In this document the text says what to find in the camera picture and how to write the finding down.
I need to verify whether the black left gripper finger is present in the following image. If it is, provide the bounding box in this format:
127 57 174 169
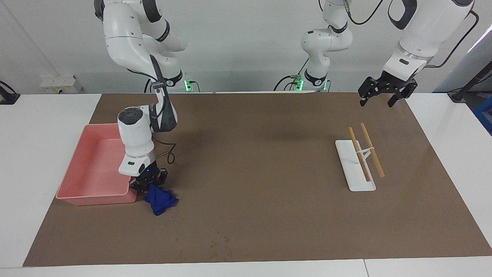
358 77 383 107
387 78 419 108

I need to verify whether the blue towel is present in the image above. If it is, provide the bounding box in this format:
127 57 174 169
144 184 179 216

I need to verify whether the white towel rack base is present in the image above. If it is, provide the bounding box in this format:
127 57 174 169
335 139 377 192

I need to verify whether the pink plastic bin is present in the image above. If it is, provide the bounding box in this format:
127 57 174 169
56 123 139 206

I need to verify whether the grey slanted panel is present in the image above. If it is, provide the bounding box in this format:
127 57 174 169
434 27 492 93

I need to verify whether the wooden rack rod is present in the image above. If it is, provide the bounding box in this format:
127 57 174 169
348 127 371 182
360 123 386 179

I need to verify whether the black stand pole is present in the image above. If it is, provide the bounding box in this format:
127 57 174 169
448 62 492 102

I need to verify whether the blue crate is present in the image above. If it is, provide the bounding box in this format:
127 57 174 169
474 96 492 135

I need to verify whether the brown table mat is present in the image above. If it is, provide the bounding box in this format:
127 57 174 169
22 92 492 267

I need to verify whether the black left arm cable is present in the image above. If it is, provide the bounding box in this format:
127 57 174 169
344 0 480 69

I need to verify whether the black clamp mount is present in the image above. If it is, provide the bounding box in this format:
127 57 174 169
0 81 20 105

